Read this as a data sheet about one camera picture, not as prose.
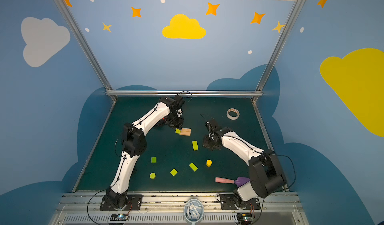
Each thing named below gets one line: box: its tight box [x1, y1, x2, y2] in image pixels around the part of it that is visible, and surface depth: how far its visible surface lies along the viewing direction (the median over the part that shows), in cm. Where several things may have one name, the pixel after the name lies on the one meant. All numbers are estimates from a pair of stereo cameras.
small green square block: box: [170, 168, 178, 177], surface depth 85 cm
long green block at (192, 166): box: [189, 162, 198, 172], surface depth 88 cm
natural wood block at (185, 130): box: [181, 128, 191, 134], surface depth 103 cm
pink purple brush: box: [215, 176, 251, 187], surface depth 82 cm
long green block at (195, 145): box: [192, 140, 199, 151], surface depth 97 cm
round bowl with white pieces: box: [183, 198, 204, 223], surface depth 73 cm
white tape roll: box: [226, 108, 240, 120], surface depth 113 cm
